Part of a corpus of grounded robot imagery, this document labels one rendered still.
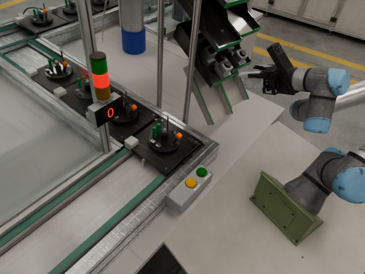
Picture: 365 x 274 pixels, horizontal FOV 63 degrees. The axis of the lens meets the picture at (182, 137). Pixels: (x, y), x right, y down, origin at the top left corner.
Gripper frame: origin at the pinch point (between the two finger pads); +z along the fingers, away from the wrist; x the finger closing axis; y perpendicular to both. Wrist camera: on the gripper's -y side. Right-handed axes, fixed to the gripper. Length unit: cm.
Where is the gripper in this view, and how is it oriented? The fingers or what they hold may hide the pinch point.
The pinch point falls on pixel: (247, 69)
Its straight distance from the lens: 115.7
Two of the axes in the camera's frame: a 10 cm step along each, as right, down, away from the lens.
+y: 2.1, 8.8, 4.3
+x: 7.5, -4.3, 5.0
